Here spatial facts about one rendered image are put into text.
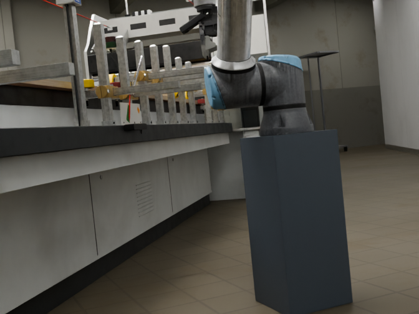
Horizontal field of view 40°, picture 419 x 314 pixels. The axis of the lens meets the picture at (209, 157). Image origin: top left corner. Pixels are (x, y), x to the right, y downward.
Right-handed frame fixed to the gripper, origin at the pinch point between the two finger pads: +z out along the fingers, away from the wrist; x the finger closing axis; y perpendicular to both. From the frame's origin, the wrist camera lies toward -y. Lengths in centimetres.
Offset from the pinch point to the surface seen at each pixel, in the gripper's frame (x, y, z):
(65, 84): -7, -58, 5
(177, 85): -2.1, -12.2, 10.1
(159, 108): 71, -36, 15
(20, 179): -74, -49, 39
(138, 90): -0.7, -28.9, 10.3
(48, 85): -21, -59, 6
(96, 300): -13, -52, 94
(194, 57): 279, -44, -38
